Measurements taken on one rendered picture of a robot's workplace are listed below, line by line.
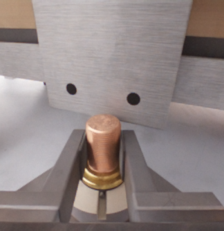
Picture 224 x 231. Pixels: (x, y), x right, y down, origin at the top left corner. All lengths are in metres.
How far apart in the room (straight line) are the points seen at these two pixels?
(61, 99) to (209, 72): 0.15
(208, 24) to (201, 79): 0.07
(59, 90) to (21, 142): 0.20
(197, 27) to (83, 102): 0.15
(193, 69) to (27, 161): 0.27
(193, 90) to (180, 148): 0.16
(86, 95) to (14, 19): 0.21
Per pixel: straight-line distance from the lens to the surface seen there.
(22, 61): 0.27
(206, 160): 0.33
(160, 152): 0.31
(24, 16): 0.31
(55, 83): 0.17
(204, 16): 0.22
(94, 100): 0.15
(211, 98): 0.20
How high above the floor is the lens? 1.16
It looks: 30 degrees up
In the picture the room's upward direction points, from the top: 178 degrees counter-clockwise
